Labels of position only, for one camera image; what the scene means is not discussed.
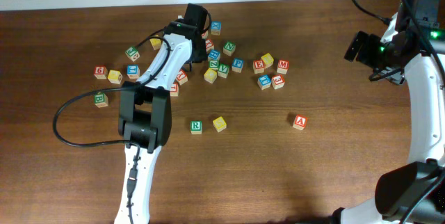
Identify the green R wooden block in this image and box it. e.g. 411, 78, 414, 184
191, 120, 202, 134

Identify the yellow S wooden block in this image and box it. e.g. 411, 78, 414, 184
213, 116, 227, 132

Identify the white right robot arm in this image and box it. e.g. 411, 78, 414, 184
329, 0, 444, 223

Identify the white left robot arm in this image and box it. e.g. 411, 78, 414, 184
114, 3, 211, 223

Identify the red Q wooden block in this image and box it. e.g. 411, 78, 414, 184
202, 31, 209, 40

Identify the blue X wooden block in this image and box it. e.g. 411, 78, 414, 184
211, 21, 222, 35

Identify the blue H wooden block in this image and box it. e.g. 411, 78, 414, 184
208, 49, 221, 61

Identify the yellow top wooden block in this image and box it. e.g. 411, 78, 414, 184
149, 38, 163, 50

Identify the green N wooden block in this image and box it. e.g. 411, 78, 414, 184
223, 41, 236, 56

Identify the green Z wooden block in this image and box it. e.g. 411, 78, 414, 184
209, 60, 220, 70

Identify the yellow C wooden block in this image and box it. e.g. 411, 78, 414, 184
204, 68, 218, 83

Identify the red K wooden block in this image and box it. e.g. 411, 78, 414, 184
176, 70, 188, 86

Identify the green V wooden block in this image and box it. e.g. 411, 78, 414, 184
217, 64, 230, 78

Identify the blue P wooden block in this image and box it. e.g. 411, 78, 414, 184
232, 58, 244, 73

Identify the green J wooden block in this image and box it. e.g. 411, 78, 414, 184
125, 47, 140, 62

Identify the red I wooden block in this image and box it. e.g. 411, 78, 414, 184
170, 83, 179, 97

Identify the blue I wooden block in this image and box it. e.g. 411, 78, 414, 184
127, 65, 140, 79

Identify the red E wooden block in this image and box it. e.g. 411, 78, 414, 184
253, 60, 265, 74

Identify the yellow right wooden block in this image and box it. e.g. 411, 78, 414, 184
261, 53, 274, 68

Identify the blue E wooden block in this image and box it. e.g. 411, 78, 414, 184
257, 75, 271, 90

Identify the yellow W wooden block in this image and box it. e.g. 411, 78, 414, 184
107, 70, 123, 84

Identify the red M wooden block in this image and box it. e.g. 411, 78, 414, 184
277, 60, 290, 74

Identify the red 3 wooden block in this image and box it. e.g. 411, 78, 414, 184
271, 74, 285, 89

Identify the red 6 wooden block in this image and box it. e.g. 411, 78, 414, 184
94, 65, 108, 79

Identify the green B left block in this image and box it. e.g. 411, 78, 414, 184
94, 93, 108, 108

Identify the red A wooden block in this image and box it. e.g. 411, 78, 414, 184
293, 115, 307, 130

